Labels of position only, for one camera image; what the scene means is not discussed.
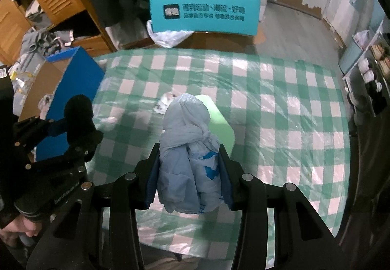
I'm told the grey hoodie pile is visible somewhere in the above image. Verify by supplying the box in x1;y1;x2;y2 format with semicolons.
21;28;74;54

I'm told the black sock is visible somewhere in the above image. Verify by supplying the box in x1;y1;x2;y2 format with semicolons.
64;95;96;143

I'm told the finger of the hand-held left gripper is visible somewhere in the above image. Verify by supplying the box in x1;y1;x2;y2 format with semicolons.
14;118;68;149
26;130;104;171

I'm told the brown cardboard box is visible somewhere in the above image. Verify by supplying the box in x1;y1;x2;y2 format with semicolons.
122;31;263;52

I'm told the light green sock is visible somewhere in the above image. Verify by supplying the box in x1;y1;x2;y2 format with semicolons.
195;94;235;155

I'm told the white patterned sock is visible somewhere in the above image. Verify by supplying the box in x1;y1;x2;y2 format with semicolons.
154;92;178;114
38;95;54;112

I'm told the shoe rack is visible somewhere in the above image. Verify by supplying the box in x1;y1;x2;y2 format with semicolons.
338;17;390;124

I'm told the green checked tablecloth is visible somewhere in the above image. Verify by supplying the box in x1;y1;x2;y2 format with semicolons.
87;48;351;258

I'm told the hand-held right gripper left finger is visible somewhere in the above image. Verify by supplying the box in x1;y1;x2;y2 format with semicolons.
26;142;160;270

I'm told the teal printed box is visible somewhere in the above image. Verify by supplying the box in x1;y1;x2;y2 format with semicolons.
149;0;259;37

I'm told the white plastic bag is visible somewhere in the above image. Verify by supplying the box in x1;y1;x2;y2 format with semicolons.
146;20;195;48

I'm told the person's left forearm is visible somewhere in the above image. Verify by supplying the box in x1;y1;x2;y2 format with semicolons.
0;194;57;229

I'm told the blue cardboard box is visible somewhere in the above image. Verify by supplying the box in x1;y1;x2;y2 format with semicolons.
18;46;106;161

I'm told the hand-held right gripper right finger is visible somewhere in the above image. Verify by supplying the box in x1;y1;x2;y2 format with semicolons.
218;144;340;270

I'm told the person's left hand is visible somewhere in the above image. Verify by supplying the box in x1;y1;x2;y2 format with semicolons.
0;214;43;242

